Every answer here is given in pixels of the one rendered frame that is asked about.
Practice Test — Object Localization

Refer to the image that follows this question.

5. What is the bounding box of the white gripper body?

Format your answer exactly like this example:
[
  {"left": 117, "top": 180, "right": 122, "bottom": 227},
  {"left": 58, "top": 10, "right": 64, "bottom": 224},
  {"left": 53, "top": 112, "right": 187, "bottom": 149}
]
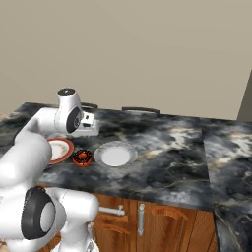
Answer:
[{"left": 67, "top": 123, "right": 100, "bottom": 138}]

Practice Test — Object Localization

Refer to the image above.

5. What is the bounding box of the chocolate donut with red sprinkles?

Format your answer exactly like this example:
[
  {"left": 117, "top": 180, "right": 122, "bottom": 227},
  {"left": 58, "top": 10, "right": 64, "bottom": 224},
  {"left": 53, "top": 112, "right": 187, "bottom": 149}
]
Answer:
[{"left": 72, "top": 149, "right": 94, "bottom": 168}]

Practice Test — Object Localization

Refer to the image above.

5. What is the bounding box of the red rimmed plate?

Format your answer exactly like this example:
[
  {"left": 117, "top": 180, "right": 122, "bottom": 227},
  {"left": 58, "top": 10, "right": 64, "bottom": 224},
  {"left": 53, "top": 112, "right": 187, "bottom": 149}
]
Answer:
[{"left": 46, "top": 137, "right": 75, "bottom": 165}]

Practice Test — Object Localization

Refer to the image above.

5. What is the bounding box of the white grey rimmed plate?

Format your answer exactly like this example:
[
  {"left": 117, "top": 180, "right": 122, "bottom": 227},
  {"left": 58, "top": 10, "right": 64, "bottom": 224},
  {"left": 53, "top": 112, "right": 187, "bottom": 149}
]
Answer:
[{"left": 94, "top": 140, "right": 139, "bottom": 168}]

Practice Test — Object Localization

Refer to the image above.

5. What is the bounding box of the wooden cupboard door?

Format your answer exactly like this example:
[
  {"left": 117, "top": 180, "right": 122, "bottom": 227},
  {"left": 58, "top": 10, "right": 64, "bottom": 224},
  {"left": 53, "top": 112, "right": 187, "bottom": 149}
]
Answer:
[
  {"left": 88, "top": 193, "right": 139, "bottom": 252},
  {"left": 136, "top": 200, "right": 199, "bottom": 252}
]

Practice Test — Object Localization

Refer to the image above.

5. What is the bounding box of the dark curved handle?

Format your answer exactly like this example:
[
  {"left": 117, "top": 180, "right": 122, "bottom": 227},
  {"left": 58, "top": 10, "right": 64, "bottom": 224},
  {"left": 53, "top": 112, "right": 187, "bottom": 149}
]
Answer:
[{"left": 121, "top": 105, "right": 162, "bottom": 116}]

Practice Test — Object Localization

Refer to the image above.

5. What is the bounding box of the silver cupboard handle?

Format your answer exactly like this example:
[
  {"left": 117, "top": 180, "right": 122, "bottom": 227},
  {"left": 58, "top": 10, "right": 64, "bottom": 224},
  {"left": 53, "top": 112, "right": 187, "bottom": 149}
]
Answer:
[
  {"left": 137, "top": 203, "right": 146, "bottom": 237},
  {"left": 97, "top": 204, "right": 127, "bottom": 217}
]

